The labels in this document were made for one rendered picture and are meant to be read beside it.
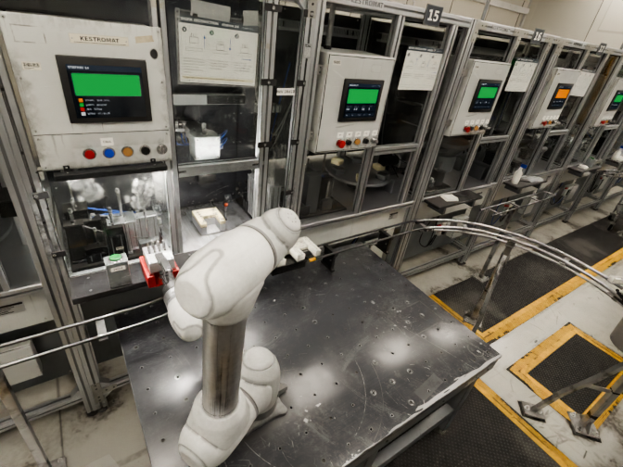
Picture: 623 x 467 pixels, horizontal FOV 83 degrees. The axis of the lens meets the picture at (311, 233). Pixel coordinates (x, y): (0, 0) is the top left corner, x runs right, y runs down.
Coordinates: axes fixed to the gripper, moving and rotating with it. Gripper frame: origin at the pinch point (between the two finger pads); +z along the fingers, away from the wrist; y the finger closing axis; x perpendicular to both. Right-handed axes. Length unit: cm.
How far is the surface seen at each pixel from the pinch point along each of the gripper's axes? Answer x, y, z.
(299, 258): -66, -13, -5
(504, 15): -785, 139, 375
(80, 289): 29.2, -8.6, 6.7
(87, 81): 13, 67, 14
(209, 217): -32.7, -4.1, 34.4
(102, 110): 10, 57, 14
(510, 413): -171, -98, -102
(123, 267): 13.3, 0.4, 2.5
